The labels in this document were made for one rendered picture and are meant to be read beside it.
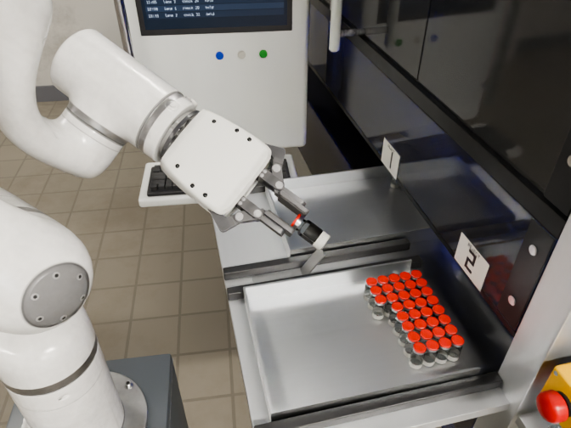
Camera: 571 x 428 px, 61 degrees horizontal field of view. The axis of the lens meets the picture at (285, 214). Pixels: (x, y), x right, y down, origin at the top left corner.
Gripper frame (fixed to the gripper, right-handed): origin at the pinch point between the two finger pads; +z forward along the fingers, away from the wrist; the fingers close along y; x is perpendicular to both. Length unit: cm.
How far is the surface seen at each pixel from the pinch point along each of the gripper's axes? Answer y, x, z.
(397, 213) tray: -26, -54, 19
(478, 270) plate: -15.4, -20.6, 30.2
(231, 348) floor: 30, -141, 10
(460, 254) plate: -17.3, -24.9, 27.7
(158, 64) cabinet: -25, -71, -55
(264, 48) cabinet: -46, -68, -34
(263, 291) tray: 7.6, -37.5, 4.4
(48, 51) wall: -45, -282, -215
